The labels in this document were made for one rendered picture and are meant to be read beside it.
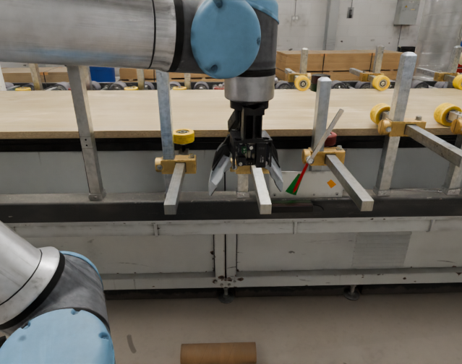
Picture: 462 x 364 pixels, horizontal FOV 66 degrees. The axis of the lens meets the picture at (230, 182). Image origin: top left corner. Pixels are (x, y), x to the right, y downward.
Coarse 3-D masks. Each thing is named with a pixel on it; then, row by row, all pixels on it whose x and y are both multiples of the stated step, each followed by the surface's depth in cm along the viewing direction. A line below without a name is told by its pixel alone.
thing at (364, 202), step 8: (328, 160) 115; (336, 160) 113; (336, 168) 107; (344, 168) 107; (336, 176) 107; (344, 176) 101; (352, 176) 101; (344, 184) 101; (352, 184) 97; (352, 192) 95; (360, 192) 92; (360, 200) 89; (368, 200) 88; (360, 208) 89; (368, 208) 89
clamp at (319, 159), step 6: (306, 150) 119; (312, 150) 118; (324, 150) 118; (330, 150) 118; (336, 150) 118; (342, 150) 118; (306, 156) 118; (318, 156) 118; (324, 156) 118; (336, 156) 118; (342, 156) 118; (318, 162) 119; (324, 162) 119; (342, 162) 119
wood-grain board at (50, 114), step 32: (0, 96) 186; (32, 96) 186; (64, 96) 186; (96, 96) 186; (128, 96) 186; (192, 96) 186; (288, 96) 186; (352, 96) 186; (384, 96) 186; (416, 96) 186; (448, 96) 186; (0, 128) 132; (32, 128) 132; (64, 128) 132; (96, 128) 132; (128, 128) 132; (160, 128) 132; (192, 128) 132; (224, 128) 132; (288, 128) 132; (352, 128) 132; (448, 128) 133
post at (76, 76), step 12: (72, 72) 105; (72, 84) 106; (84, 84) 109; (72, 96) 108; (84, 96) 108; (84, 108) 110; (84, 120) 111; (84, 132) 113; (84, 144) 114; (84, 156) 116; (96, 156) 119; (96, 168) 118; (96, 180) 120; (96, 192) 122
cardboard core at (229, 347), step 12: (192, 348) 140; (204, 348) 140; (216, 348) 141; (228, 348) 141; (240, 348) 141; (252, 348) 141; (180, 360) 138; (192, 360) 139; (204, 360) 139; (216, 360) 139; (228, 360) 139; (240, 360) 139; (252, 360) 139
